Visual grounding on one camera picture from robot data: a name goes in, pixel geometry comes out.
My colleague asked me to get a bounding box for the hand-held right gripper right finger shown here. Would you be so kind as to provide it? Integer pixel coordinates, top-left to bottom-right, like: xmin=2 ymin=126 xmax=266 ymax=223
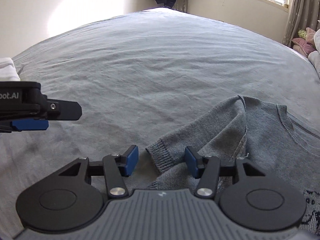
xmin=184 ymin=146 xmax=267 ymax=198

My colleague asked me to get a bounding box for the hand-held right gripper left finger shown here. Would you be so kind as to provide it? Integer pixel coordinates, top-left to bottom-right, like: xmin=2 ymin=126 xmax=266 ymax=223
xmin=58 ymin=145 xmax=139 ymax=198

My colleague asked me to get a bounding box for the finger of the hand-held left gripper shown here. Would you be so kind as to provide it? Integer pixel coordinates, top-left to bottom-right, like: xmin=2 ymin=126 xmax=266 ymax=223
xmin=11 ymin=100 xmax=82 ymax=132

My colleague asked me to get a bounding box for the grey knit patterned sweater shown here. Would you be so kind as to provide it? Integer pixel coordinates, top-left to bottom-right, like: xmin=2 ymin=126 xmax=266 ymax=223
xmin=146 ymin=94 xmax=320 ymax=235

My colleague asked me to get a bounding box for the white folded cloth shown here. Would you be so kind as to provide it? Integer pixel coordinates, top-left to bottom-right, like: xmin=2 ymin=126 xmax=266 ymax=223
xmin=0 ymin=57 xmax=21 ymax=82

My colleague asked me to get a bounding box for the grey bed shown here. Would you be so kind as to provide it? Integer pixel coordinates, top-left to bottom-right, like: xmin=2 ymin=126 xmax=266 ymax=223
xmin=0 ymin=7 xmax=320 ymax=240

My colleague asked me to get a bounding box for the small pink cushions pile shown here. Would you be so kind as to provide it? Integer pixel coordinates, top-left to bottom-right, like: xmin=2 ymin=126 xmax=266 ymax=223
xmin=291 ymin=27 xmax=317 ymax=57

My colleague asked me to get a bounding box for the folded grey quilt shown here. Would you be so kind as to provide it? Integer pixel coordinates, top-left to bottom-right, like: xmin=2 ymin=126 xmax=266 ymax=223
xmin=307 ymin=20 xmax=320 ymax=75

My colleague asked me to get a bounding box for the grey patterned curtain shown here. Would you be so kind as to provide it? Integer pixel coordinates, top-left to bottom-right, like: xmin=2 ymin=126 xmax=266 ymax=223
xmin=282 ymin=0 xmax=320 ymax=47

